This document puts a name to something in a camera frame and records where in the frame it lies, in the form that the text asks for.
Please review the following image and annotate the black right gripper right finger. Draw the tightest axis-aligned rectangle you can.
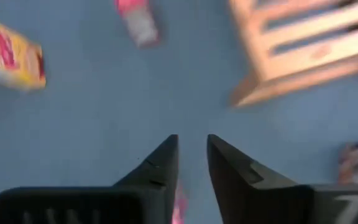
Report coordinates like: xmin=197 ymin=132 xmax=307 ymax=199
xmin=206 ymin=133 xmax=358 ymax=224

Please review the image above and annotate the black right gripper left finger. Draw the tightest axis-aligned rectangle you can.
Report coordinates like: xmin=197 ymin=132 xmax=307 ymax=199
xmin=0 ymin=133 xmax=180 ymax=224

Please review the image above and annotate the blue Frosted Flakes cereal box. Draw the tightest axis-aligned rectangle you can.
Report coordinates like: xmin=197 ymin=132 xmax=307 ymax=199
xmin=337 ymin=142 xmax=358 ymax=186

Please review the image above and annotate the red Froot Loops cereal box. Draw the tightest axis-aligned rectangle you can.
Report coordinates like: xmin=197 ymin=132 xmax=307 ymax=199
xmin=113 ymin=0 xmax=161 ymax=48

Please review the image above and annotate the yellow Corn Pops cereal box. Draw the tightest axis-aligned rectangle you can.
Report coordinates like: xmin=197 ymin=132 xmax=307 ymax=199
xmin=0 ymin=12 xmax=47 ymax=92

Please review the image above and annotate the wooden slatted shelf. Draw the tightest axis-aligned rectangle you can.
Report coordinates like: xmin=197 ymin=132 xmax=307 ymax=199
xmin=228 ymin=0 xmax=358 ymax=108

